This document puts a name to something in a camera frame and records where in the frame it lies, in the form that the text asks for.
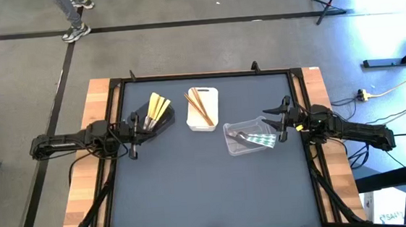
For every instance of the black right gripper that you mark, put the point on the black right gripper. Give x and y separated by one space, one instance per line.
290 119

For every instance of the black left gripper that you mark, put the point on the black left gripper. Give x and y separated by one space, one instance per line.
132 139

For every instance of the silver patterned table knife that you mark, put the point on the silver patterned table knife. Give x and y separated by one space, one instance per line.
259 142
257 136

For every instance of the gold table knife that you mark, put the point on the gold table knife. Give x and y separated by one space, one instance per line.
195 103
199 98
199 109

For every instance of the wooden chopstick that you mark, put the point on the wooden chopstick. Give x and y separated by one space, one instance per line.
202 106

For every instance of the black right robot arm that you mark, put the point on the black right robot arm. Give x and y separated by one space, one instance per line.
360 130

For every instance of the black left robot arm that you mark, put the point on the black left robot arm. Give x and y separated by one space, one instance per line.
60 141

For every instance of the smoky grey plastic bin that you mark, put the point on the smoky grey plastic bin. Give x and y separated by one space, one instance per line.
165 122

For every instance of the clear plastic bin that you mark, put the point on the clear plastic bin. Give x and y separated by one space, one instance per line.
235 149

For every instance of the white plastic bin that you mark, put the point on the white plastic bin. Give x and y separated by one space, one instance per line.
209 98

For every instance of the wooden table base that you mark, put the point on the wooden table base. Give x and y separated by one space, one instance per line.
85 180

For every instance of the black desk leg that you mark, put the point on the black desk leg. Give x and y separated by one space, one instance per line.
384 63

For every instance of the person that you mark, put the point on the person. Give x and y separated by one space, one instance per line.
72 18

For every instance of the white cardboard box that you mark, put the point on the white cardboard box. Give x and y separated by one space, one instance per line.
388 204

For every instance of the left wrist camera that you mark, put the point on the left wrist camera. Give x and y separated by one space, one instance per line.
99 130

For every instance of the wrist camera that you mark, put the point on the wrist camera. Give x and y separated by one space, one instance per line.
321 118
99 130

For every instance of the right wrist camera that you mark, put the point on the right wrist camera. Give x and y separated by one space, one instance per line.
321 118

